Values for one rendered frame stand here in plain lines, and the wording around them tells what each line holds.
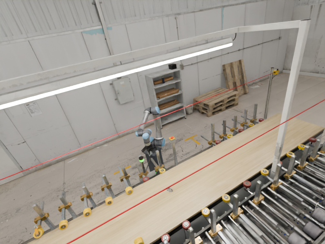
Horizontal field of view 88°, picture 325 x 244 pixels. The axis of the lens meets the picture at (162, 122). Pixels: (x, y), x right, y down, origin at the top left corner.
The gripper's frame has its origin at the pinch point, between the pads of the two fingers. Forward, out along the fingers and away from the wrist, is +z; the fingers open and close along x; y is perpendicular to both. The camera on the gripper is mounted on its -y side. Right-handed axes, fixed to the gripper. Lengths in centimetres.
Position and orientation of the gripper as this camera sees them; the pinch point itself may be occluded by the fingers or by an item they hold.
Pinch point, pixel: (149, 155)
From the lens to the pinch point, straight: 259.8
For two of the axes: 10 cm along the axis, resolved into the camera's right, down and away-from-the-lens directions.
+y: 8.6, -3.6, 3.6
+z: 1.6, 8.6, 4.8
